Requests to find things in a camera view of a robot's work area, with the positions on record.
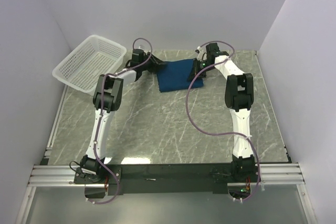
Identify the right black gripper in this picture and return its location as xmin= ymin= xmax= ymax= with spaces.
xmin=187 ymin=59 xmax=214 ymax=82

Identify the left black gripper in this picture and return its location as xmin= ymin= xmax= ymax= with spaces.
xmin=140 ymin=52 xmax=166 ymax=73

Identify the blue mickey mouse t-shirt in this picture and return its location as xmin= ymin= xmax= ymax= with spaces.
xmin=156 ymin=59 xmax=193 ymax=93

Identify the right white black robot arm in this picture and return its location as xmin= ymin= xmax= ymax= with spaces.
xmin=185 ymin=40 xmax=258 ymax=182

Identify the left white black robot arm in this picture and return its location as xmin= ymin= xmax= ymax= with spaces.
xmin=78 ymin=49 xmax=166 ymax=183

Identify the white plastic mesh basket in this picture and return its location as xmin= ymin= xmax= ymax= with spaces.
xmin=52 ymin=35 xmax=127 ymax=96

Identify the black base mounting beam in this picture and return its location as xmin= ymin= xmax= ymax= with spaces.
xmin=73 ymin=162 xmax=260 ymax=196

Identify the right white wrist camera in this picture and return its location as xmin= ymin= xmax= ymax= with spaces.
xmin=195 ymin=46 xmax=207 ymax=61

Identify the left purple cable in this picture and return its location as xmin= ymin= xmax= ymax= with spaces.
xmin=85 ymin=37 xmax=154 ymax=206

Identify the purple cable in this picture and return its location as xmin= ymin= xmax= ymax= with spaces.
xmin=185 ymin=40 xmax=262 ymax=202
xmin=85 ymin=37 xmax=154 ymax=206

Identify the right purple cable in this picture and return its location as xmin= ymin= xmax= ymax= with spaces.
xmin=185 ymin=40 xmax=262 ymax=202

